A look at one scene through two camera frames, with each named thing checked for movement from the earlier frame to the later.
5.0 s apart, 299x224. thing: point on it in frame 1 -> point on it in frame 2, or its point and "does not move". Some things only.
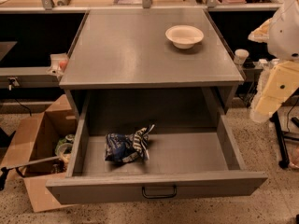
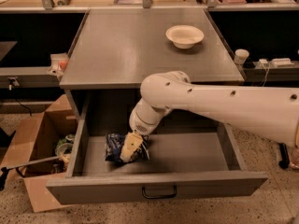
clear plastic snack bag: x=58 y=63 does not move
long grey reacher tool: x=5 y=170 does not move
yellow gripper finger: x=280 y=86 -> x=130 y=145
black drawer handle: x=159 y=197 does not move
